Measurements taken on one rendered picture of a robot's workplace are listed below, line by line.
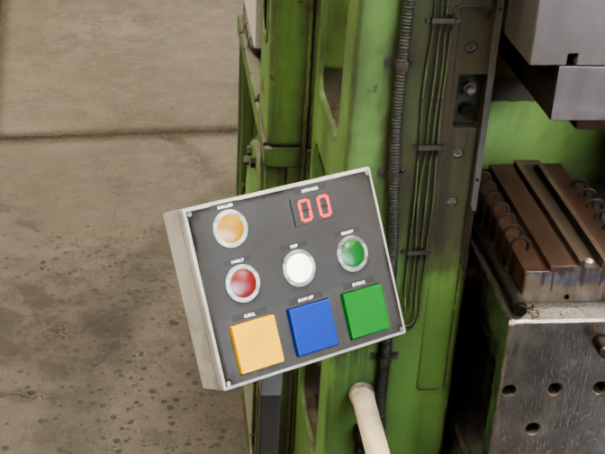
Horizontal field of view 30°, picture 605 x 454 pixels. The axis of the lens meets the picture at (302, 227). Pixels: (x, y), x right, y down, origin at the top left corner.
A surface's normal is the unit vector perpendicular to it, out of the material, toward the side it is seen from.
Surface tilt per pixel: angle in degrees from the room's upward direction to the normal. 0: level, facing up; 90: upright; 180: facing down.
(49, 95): 0
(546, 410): 90
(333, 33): 90
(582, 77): 90
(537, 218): 0
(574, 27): 90
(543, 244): 0
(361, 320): 60
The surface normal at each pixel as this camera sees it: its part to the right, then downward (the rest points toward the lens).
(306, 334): 0.48, -0.07
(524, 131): 0.11, 0.48
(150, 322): 0.05, -0.88
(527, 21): -0.99, 0.01
